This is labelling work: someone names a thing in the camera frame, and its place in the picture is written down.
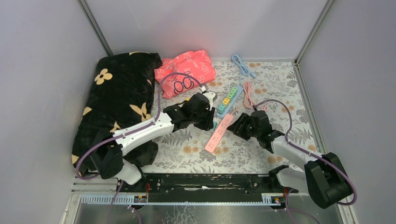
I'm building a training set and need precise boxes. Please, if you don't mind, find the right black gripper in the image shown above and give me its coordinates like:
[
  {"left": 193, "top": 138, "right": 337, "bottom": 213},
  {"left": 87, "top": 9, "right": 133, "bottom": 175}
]
[{"left": 226, "top": 113, "right": 260, "bottom": 141}]

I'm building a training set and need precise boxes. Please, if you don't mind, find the black floral blanket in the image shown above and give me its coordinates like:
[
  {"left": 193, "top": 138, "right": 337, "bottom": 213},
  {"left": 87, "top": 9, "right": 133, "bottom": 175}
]
[{"left": 71, "top": 52, "right": 163, "bottom": 167}]

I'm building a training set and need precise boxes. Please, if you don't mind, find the floral table mat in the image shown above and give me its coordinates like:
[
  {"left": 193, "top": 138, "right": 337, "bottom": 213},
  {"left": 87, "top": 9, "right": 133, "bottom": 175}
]
[{"left": 143, "top": 62, "right": 318, "bottom": 174}]

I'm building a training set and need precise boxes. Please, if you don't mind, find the blue power strip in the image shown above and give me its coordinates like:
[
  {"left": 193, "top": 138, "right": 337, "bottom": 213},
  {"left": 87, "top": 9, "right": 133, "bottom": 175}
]
[{"left": 215, "top": 54, "right": 257, "bottom": 119}]

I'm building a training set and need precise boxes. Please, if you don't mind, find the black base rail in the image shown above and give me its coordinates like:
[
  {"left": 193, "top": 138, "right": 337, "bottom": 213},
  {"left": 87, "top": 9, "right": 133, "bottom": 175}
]
[{"left": 118, "top": 173, "right": 287, "bottom": 204}]

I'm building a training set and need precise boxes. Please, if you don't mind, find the pink power strip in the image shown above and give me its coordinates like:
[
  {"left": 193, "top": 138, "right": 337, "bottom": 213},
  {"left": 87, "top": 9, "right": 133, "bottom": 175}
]
[{"left": 205, "top": 104, "right": 243, "bottom": 153}]

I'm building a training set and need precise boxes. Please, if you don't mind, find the pink patterned bag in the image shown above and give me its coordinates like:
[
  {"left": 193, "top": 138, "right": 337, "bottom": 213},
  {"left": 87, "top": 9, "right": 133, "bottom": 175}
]
[{"left": 155, "top": 49, "right": 216, "bottom": 99}]

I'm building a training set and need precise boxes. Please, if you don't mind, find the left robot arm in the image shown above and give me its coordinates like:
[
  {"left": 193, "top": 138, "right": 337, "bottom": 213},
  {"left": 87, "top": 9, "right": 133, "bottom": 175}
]
[{"left": 89, "top": 91, "right": 217, "bottom": 192}]

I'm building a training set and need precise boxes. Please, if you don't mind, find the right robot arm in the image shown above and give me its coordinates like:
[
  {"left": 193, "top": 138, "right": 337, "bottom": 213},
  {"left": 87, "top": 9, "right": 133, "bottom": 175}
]
[{"left": 227, "top": 111, "right": 354, "bottom": 209}]

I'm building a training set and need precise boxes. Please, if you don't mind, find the yellow plug cube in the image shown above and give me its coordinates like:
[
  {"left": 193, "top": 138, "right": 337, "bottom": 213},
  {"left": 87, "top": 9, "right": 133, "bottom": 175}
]
[{"left": 222, "top": 98, "right": 231, "bottom": 106}]

